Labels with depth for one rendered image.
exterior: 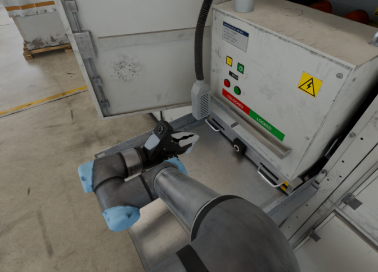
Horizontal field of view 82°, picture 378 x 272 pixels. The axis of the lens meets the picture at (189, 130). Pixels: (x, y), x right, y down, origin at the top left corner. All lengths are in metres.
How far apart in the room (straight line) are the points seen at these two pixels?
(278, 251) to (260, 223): 0.03
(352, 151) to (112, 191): 0.71
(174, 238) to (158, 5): 0.84
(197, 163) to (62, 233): 1.23
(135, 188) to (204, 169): 0.45
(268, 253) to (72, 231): 1.73
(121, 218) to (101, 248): 1.23
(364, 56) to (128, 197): 0.61
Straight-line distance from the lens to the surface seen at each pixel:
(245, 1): 0.79
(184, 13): 1.00
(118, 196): 0.55
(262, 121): 0.83
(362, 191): 0.89
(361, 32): 0.75
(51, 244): 1.91
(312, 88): 0.65
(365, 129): 0.80
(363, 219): 0.96
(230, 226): 0.22
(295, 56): 0.65
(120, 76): 1.07
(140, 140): 1.01
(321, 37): 0.69
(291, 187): 0.90
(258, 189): 0.93
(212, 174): 0.93
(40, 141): 2.59
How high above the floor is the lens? 1.59
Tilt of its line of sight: 45 degrees down
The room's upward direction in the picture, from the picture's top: straight up
